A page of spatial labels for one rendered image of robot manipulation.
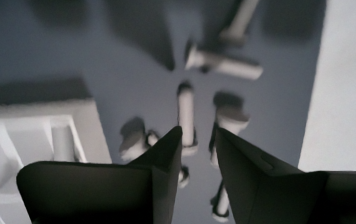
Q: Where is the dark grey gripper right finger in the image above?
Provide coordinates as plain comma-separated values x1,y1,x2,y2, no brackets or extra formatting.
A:
215,128,356,224

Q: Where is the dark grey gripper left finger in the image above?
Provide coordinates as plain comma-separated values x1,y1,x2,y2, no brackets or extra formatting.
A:
16,126,183,224

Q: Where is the white divided parts tray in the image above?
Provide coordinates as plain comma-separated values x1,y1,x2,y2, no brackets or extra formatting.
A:
0,96,112,224

